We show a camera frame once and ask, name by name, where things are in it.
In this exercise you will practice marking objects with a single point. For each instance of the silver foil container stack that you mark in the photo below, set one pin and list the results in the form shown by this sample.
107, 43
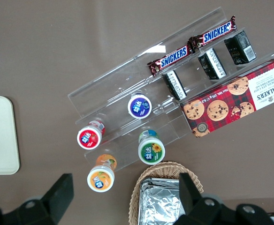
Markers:
158, 201

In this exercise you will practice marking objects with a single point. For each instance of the clear acrylic tiered snack rack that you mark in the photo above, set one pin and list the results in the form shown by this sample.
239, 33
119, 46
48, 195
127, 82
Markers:
118, 79

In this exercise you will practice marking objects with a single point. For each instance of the red lid gum jar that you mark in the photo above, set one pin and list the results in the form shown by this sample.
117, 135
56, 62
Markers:
89, 139

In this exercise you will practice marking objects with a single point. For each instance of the red Walkers shortbread cookie box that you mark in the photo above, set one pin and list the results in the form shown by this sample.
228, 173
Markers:
233, 98

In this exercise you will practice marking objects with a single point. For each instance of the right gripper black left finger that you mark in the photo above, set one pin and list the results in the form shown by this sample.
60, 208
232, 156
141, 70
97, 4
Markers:
57, 197

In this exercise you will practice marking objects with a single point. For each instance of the Snickers chocolate bar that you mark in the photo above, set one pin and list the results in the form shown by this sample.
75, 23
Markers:
172, 57
215, 34

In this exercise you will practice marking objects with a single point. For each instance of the green lid gum jar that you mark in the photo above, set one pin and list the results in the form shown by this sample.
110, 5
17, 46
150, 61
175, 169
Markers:
151, 152

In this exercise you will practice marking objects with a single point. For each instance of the blue lid gum jar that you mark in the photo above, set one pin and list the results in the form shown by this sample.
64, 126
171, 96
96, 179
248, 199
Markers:
139, 106

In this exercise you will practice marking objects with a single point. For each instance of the small black carton box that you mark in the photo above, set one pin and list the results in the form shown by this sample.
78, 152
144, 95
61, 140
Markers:
174, 84
239, 48
211, 63

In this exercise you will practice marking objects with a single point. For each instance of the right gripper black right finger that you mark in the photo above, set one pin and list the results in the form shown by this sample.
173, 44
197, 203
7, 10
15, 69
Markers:
191, 199

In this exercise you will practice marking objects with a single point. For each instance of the light wicker basket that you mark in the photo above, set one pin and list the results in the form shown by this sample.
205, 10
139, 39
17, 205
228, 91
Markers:
165, 170

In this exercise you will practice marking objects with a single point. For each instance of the orange lid gum jar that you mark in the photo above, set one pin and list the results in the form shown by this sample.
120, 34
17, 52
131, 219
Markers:
100, 179

